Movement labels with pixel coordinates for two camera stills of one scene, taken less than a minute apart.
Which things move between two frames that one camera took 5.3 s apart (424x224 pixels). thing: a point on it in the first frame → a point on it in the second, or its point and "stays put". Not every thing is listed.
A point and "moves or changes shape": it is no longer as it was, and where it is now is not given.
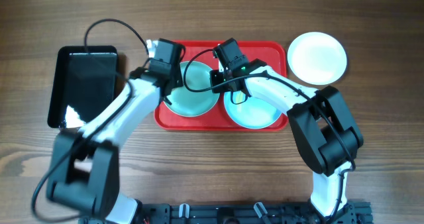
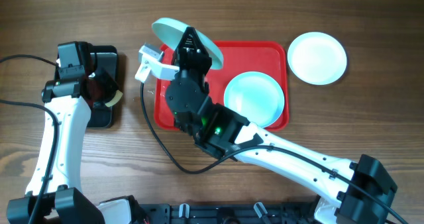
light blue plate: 253,113 stays put
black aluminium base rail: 354,212 stays put
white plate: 317,58 stays put
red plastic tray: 272,52 stays put
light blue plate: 193,104 moves or changes shape
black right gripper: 214,75 → 183,56
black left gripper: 177,82 → 109,85
